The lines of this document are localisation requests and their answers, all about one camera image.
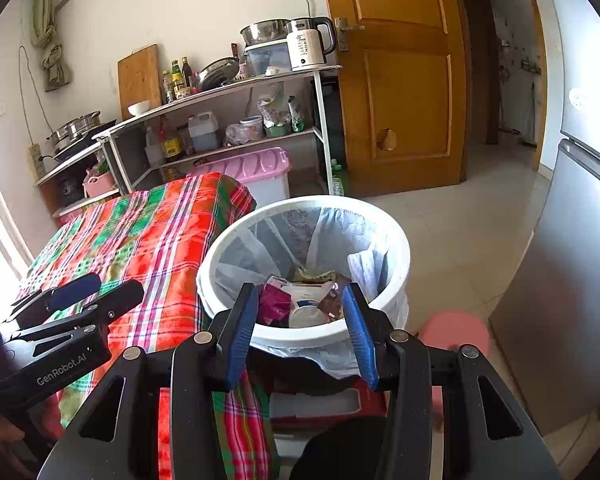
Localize black small cooker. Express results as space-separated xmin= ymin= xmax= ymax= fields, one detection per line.
xmin=55 ymin=172 xmax=86 ymax=206

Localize grey refrigerator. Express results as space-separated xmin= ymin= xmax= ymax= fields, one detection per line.
xmin=489 ymin=85 xmax=600 ymax=438

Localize steel frying pan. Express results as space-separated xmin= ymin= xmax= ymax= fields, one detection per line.
xmin=194 ymin=42 xmax=241 ymax=92

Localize wooden cutting board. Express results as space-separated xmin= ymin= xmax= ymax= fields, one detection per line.
xmin=117 ymin=43 xmax=162 ymax=107

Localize wooden door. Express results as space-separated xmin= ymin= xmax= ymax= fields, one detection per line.
xmin=319 ymin=0 xmax=469 ymax=199

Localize white blue yogurt pouch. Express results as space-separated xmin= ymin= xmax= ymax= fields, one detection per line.
xmin=287 ymin=284 xmax=333 ymax=329

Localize steel mixing bowl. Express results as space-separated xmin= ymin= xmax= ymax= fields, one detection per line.
xmin=240 ymin=19 xmax=292 ymax=46

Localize green packet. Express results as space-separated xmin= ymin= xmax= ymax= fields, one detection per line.
xmin=287 ymin=95 xmax=306 ymax=133

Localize metal door handle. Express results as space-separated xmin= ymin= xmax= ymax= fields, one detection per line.
xmin=334 ymin=16 xmax=366 ymax=54

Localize plaid tablecloth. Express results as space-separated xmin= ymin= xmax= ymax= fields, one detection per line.
xmin=17 ymin=172 xmax=281 ymax=480

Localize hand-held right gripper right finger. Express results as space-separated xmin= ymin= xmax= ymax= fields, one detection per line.
xmin=341 ymin=282 xmax=563 ymax=480

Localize clear bin liner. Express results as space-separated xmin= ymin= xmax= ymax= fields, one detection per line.
xmin=200 ymin=207 xmax=411 ymax=381

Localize brown snack wrapper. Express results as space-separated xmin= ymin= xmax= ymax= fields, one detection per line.
xmin=319 ymin=282 xmax=350 ymax=322

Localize hanging green cloth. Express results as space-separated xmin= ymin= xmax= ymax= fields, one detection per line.
xmin=31 ymin=0 xmax=73 ymax=92

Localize green plastic bottle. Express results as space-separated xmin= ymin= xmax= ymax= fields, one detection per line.
xmin=329 ymin=159 xmax=350 ymax=197

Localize small white metal rack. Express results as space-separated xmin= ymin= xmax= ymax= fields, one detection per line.
xmin=36 ymin=141 xmax=126 ymax=218

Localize dark red wrapper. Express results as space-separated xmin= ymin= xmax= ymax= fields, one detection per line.
xmin=257 ymin=280 xmax=293 ymax=327

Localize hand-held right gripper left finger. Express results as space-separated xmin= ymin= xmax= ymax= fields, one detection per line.
xmin=45 ymin=282 xmax=261 ymax=480

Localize cream paper bag green leaves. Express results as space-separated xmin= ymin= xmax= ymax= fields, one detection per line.
xmin=294 ymin=266 xmax=337 ymax=286

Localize clear storage box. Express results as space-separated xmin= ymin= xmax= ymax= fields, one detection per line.
xmin=243 ymin=40 xmax=293 ymax=78

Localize white plastic bin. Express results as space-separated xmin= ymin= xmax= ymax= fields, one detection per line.
xmin=196 ymin=195 xmax=412 ymax=381

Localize crumpled plastic bag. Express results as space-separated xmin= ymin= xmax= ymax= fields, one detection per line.
xmin=223 ymin=121 xmax=253 ymax=148

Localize pink plastic stool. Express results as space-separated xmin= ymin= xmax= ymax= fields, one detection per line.
xmin=416 ymin=310 xmax=491 ymax=433

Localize pink plastic basket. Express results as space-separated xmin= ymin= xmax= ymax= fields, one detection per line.
xmin=82 ymin=169 xmax=117 ymax=199

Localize white electric kettle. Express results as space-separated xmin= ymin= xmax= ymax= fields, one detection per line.
xmin=285 ymin=16 xmax=337 ymax=72

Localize clear plastic bottle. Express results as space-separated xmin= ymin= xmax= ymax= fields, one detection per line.
xmin=144 ymin=126 xmax=163 ymax=167

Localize yellow label sauce bottle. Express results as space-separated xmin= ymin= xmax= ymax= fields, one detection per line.
xmin=171 ymin=60 xmax=187 ymax=100

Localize large white metal rack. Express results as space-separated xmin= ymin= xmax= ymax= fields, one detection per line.
xmin=92 ymin=64 xmax=343 ymax=196

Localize steel steamer pot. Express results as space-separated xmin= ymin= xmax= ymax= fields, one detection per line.
xmin=70 ymin=110 xmax=102 ymax=136

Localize red plastic stool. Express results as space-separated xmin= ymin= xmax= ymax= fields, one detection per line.
xmin=267 ymin=377 xmax=392 ymax=432

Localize white jerrycan dark liquid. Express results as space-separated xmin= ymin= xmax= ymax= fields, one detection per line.
xmin=187 ymin=111 xmax=221 ymax=152

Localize white foam fruit net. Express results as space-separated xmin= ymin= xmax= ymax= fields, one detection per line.
xmin=346 ymin=249 xmax=390 ymax=295

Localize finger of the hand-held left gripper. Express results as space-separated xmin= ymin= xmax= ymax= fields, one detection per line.
xmin=4 ymin=273 xmax=102 ymax=327
xmin=4 ymin=279 xmax=146 ymax=345

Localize pink storage box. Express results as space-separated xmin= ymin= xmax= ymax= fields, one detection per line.
xmin=187 ymin=147 xmax=292 ymax=208

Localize soy sauce bottle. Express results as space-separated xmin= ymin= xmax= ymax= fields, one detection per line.
xmin=159 ymin=115 xmax=183 ymax=162

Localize black induction cooker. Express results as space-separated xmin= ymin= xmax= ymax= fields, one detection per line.
xmin=52 ymin=119 xmax=118 ymax=162

